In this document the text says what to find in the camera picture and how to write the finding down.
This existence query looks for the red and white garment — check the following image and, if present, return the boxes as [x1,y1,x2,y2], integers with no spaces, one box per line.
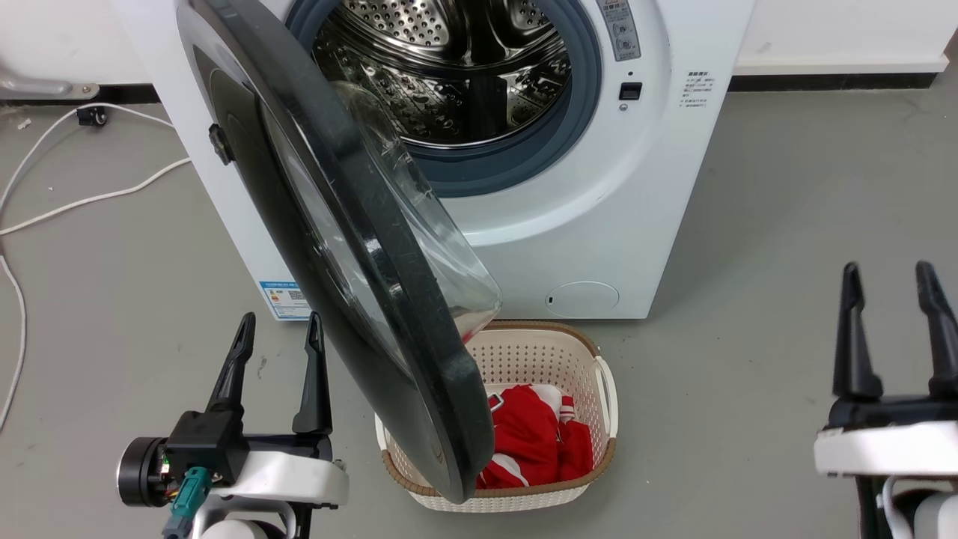
[475,384,595,490]

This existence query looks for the white front-load washing machine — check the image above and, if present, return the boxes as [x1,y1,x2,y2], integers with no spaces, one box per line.
[112,0,757,322]

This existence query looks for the teal cable connector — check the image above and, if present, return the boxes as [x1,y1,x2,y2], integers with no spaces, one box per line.
[162,466,215,539]

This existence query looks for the grey warning label sticker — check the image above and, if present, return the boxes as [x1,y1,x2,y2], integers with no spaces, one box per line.
[596,0,643,63]

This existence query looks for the grey metal floor bracket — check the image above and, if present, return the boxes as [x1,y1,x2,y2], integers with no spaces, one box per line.
[0,63,101,101]

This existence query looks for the blue energy label sticker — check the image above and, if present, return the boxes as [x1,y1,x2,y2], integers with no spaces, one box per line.
[257,280,314,322]

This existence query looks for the round white filter cover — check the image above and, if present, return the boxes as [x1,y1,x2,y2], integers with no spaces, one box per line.
[544,281,621,317]

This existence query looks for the white woven plastic laundry basket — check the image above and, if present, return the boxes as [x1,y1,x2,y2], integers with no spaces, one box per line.
[374,320,620,514]

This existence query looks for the grey rubber door gasket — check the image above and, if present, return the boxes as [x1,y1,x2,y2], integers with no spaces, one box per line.
[284,0,604,198]

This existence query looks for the white floor cable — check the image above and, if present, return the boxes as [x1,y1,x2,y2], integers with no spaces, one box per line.
[0,255,28,433]
[0,157,193,237]
[0,103,177,216]

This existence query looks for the perforated steel washer drum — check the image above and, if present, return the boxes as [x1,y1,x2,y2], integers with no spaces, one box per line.
[311,0,574,147]

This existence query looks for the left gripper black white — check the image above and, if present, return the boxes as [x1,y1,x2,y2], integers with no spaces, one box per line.
[165,311,350,506]

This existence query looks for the small printed text label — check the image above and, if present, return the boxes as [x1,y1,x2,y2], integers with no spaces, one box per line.
[679,70,718,110]

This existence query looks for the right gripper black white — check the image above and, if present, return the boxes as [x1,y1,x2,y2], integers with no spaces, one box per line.
[814,260,958,478]

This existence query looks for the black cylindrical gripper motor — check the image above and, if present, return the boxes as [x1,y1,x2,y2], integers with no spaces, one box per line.
[116,437,170,508]

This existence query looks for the dark round washing machine door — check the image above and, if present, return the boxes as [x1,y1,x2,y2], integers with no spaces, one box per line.
[176,0,504,505]

